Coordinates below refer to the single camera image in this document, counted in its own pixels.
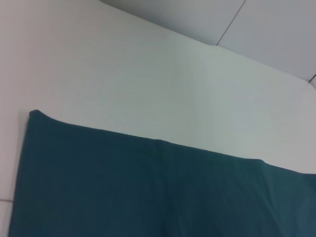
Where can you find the teal t-shirt with cream print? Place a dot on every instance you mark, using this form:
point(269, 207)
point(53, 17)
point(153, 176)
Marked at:
point(148, 192)

